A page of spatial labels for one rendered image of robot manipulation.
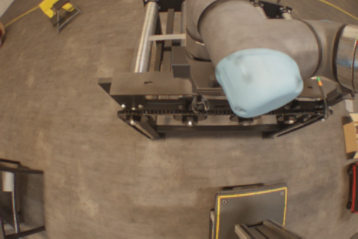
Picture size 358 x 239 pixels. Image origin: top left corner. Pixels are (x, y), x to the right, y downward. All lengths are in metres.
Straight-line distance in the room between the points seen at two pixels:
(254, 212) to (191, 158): 0.81
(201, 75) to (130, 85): 0.37
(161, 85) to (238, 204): 1.18
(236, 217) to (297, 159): 1.03
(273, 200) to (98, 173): 1.76
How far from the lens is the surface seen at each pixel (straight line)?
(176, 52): 0.32
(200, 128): 1.35
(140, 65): 0.94
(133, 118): 0.83
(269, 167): 1.89
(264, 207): 1.56
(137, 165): 1.73
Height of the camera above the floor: 1.65
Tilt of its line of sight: 69 degrees down
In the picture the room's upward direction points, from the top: 6 degrees counter-clockwise
